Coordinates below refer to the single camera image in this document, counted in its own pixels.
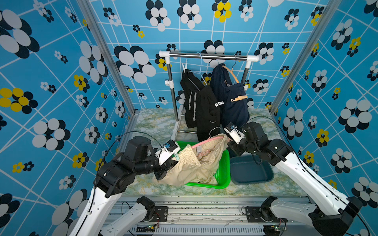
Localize mint green clothespin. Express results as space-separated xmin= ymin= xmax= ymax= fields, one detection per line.
xmin=173 ymin=150 xmax=180 ymax=161

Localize pink plastic hanger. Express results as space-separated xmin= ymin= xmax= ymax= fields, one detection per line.
xmin=192 ymin=126 xmax=222 ymax=149

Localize beige shorts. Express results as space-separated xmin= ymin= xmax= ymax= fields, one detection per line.
xmin=158 ymin=134 xmax=229 ymax=187

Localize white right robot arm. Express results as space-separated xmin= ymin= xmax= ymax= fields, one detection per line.
xmin=224 ymin=122 xmax=362 ymax=236

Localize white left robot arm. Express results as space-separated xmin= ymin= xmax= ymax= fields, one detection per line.
xmin=71 ymin=136 xmax=180 ymax=236

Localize navy blue shorts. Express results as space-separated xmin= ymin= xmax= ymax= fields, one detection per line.
xmin=210 ymin=64 xmax=250 ymax=128

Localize black shorts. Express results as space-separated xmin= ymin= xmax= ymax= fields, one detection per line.
xmin=180 ymin=70 xmax=221 ymax=142

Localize wooden hanger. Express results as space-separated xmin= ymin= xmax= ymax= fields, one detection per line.
xmin=222 ymin=54 xmax=249 ymax=103

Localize dark teal plastic bin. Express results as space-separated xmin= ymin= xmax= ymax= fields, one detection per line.
xmin=230 ymin=155 xmax=274 ymax=185

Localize green plastic basket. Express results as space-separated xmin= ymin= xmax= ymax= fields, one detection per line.
xmin=177 ymin=141 xmax=231 ymax=189

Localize wooden clothespin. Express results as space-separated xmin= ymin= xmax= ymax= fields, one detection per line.
xmin=230 ymin=95 xmax=248 ymax=102

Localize white metal clothes rack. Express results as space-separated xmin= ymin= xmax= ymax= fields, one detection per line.
xmin=159 ymin=51 xmax=260 ymax=140

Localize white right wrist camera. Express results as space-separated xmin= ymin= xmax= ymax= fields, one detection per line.
xmin=224 ymin=123 xmax=245 ymax=144

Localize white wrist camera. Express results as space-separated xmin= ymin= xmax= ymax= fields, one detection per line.
xmin=155 ymin=140 xmax=180 ymax=166
xmin=224 ymin=123 xmax=245 ymax=144

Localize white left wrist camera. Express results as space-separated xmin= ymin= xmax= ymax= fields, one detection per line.
xmin=155 ymin=140 xmax=180 ymax=166

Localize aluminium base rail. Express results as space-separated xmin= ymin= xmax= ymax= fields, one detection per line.
xmin=109 ymin=196 xmax=311 ymax=236

